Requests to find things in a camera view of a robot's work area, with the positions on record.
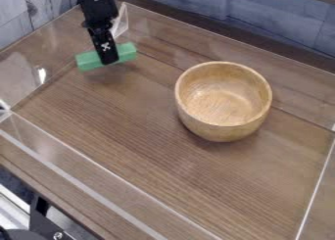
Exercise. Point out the clear acrylic tray wall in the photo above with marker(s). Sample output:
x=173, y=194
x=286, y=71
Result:
x=111, y=206

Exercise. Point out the round wooden bowl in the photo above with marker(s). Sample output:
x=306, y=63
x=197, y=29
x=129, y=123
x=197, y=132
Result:
x=223, y=100

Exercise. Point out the black table leg bracket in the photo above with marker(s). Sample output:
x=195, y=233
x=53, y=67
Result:
x=52, y=224

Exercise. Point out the green rectangular block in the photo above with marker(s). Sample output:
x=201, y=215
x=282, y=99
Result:
x=88, y=60

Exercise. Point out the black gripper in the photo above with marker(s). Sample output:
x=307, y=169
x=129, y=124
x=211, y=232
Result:
x=99, y=13

